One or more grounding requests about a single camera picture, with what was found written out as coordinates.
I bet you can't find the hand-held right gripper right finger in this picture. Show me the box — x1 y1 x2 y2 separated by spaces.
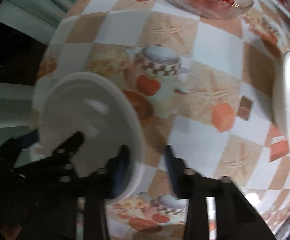
164 145 278 240

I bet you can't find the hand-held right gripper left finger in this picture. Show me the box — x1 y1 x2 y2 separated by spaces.
77 145 131 240

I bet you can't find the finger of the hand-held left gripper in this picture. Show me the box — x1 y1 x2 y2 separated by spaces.
0 129 40 168
43 131 85 183

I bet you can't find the checkered printed tablecloth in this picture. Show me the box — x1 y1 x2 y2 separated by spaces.
32 0 290 240

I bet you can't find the corrugated metal shutter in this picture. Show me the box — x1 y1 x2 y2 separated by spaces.
0 0 90 160

